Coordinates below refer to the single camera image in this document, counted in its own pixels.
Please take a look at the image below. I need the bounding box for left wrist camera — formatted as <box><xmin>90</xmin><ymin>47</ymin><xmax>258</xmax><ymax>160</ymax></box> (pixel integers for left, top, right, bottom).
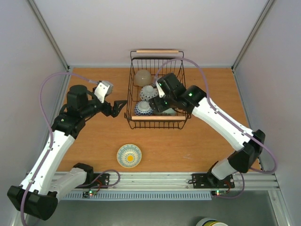
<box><xmin>94</xmin><ymin>81</ymin><xmax>114</xmax><ymax>103</ymax></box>

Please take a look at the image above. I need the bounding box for white yellow blue container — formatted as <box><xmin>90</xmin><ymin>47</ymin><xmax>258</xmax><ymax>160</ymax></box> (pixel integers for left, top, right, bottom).
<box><xmin>196</xmin><ymin>218</ymin><xmax>228</xmax><ymax>226</ymax></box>

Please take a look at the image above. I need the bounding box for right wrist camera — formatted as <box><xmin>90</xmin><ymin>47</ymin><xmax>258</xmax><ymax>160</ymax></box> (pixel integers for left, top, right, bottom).
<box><xmin>155</xmin><ymin>81</ymin><xmax>165</xmax><ymax>98</ymax></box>

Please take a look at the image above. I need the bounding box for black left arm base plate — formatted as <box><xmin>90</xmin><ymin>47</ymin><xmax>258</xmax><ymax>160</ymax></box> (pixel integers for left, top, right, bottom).
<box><xmin>75</xmin><ymin>173</ymin><xmax>110</xmax><ymax>189</ymax></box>

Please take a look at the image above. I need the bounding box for black wire dish rack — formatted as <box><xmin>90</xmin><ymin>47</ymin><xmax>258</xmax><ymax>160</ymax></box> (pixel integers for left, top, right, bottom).
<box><xmin>124</xmin><ymin>50</ymin><xmax>191</xmax><ymax>129</ymax></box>

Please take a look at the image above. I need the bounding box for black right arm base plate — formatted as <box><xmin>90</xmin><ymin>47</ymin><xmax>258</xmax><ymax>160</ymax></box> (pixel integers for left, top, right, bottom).
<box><xmin>188</xmin><ymin>173</ymin><xmax>235</xmax><ymax>189</ymax></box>

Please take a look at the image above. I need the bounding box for left small circuit board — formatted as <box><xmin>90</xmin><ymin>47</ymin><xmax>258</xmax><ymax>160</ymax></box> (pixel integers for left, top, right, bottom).
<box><xmin>82</xmin><ymin>191</ymin><xmax>98</xmax><ymax>198</ymax></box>

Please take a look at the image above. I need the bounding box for yellow blue pattern bowl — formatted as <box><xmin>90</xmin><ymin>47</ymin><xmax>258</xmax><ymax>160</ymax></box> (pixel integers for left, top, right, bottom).
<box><xmin>117</xmin><ymin>144</ymin><xmax>142</xmax><ymax>169</ymax></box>

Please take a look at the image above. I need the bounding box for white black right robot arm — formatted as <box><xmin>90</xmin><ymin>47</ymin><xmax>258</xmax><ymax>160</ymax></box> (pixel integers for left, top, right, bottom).
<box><xmin>150</xmin><ymin>73</ymin><xmax>265</xmax><ymax>188</ymax></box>

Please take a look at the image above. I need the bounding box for red zigzag pattern bowl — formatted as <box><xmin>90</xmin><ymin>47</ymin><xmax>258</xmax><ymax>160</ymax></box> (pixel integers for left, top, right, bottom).
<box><xmin>134</xmin><ymin>101</ymin><xmax>153</xmax><ymax>116</ymax></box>

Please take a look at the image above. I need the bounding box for beige leaf pattern bowl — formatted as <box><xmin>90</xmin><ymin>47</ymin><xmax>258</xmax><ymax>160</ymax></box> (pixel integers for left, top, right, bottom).
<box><xmin>134</xmin><ymin>69</ymin><xmax>152</xmax><ymax>87</ymax></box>

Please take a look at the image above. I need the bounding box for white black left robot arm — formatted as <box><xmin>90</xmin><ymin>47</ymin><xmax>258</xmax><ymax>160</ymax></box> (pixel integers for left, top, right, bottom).
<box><xmin>7</xmin><ymin>81</ymin><xmax>127</xmax><ymax>220</ymax></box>

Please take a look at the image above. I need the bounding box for slotted grey cable duct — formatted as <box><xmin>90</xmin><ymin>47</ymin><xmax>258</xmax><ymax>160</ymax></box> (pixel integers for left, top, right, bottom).
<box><xmin>63</xmin><ymin>191</ymin><xmax>212</xmax><ymax>202</ymax></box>

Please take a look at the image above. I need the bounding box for mint green bowl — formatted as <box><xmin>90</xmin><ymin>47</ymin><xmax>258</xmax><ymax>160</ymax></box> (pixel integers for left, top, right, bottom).
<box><xmin>153</xmin><ymin>108</ymin><xmax>177</xmax><ymax>116</ymax></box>

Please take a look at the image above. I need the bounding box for small circuit board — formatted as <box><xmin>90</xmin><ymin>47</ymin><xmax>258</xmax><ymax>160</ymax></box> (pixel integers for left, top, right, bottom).
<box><xmin>82</xmin><ymin>191</ymin><xmax>98</xmax><ymax>198</ymax></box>
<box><xmin>211</xmin><ymin>190</ymin><xmax>229</xmax><ymax>196</ymax></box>

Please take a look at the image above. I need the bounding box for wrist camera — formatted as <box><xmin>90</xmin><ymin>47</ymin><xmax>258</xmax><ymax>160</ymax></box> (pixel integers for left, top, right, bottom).
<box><xmin>94</xmin><ymin>81</ymin><xmax>114</xmax><ymax>103</ymax></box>
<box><xmin>155</xmin><ymin>81</ymin><xmax>165</xmax><ymax>98</ymax></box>

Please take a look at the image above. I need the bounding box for red diamond pattern bowl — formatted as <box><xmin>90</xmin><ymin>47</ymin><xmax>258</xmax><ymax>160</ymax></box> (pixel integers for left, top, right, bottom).
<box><xmin>139</xmin><ymin>85</ymin><xmax>158</xmax><ymax>101</ymax></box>

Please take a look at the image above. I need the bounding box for right small circuit board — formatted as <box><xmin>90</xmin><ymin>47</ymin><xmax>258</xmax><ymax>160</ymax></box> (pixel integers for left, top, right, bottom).
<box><xmin>211</xmin><ymin>190</ymin><xmax>229</xmax><ymax>196</ymax></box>

